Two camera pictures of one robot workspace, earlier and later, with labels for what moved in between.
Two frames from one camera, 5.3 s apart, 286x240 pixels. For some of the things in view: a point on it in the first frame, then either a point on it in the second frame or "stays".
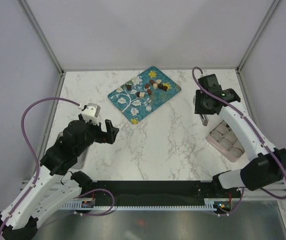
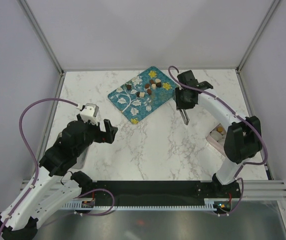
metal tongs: [204, 119] -> [184, 116]
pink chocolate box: [222, 139] stays
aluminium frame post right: [273, 5] stays
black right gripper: [198, 109] -> [179, 104]
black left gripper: [105, 137] stays
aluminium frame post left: [31, 17] stays
